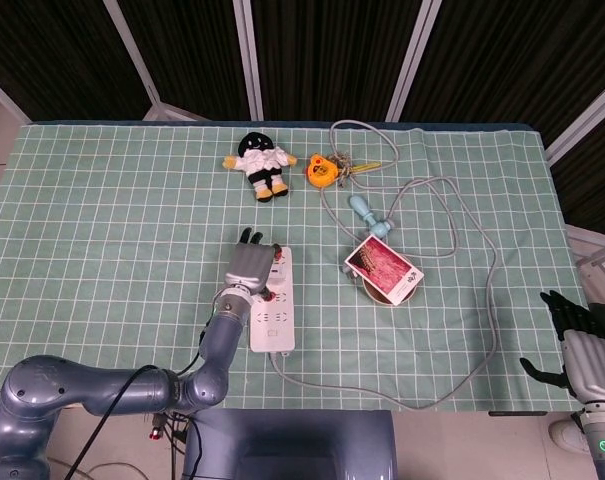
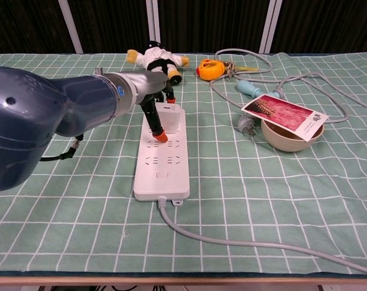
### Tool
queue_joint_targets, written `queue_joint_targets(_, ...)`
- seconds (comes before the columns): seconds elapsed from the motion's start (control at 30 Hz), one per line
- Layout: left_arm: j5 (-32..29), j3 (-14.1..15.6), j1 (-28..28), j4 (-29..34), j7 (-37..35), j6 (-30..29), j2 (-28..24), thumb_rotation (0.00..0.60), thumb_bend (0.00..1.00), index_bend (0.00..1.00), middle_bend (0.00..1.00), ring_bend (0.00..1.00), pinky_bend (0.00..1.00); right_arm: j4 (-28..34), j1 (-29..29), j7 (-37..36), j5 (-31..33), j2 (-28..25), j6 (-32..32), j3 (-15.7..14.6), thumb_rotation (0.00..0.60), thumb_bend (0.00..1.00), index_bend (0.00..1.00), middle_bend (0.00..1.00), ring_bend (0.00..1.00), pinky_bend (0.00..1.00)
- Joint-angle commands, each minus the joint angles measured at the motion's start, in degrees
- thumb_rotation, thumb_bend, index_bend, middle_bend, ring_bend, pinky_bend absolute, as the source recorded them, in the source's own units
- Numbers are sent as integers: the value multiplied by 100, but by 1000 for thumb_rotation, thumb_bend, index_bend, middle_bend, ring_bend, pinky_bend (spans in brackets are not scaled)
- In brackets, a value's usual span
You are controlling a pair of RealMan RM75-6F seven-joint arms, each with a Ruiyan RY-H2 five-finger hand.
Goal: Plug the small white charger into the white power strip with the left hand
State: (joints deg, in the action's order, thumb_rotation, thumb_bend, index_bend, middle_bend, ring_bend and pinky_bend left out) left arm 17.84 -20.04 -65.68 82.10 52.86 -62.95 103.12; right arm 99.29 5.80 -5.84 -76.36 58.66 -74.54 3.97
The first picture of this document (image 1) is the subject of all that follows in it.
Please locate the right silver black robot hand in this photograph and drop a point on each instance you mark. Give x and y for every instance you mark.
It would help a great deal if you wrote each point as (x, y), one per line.
(592, 365)

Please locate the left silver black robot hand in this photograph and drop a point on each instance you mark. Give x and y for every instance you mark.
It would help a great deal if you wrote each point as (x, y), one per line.
(249, 265)

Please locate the white charger adapter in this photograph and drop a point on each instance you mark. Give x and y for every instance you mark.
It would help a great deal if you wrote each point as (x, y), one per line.
(279, 275)

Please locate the white power strip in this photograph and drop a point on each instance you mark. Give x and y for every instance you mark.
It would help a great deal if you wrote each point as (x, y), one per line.
(274, 330)

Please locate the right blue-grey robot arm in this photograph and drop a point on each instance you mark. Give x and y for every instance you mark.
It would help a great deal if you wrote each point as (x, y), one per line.
(604, 445)

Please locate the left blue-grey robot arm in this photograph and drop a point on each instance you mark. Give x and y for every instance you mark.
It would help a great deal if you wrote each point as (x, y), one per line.
(82, 385)

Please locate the black white plush doll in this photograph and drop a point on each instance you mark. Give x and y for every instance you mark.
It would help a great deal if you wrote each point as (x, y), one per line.
(259, 160)

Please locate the beige bowl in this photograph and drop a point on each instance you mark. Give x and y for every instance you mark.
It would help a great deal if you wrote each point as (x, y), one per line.
(377, 297)

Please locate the red picture postcard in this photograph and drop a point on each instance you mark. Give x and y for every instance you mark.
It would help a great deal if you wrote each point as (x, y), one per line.
(382, 270)

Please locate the green checked tablecloth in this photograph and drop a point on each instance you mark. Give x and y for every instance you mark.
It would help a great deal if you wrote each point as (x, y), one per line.
(107, 250)

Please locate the blue robot torso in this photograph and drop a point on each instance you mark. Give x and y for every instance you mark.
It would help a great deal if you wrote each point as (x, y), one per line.
(282, 440)

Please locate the white metal floor frame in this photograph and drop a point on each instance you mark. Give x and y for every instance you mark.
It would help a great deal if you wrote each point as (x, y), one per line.
(597, 250)

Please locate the white partition frame post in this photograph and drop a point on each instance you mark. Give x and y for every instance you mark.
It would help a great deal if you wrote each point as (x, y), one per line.
(582, 125)
(412, 60)
(132, 55)
(249, 60)
(4, 95)

